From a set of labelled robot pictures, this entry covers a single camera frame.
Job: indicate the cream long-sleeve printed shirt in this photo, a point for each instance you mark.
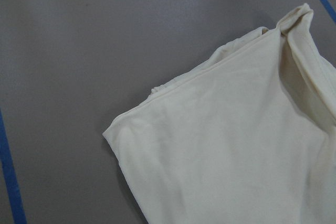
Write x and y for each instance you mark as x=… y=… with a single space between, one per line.
x=248 y=136

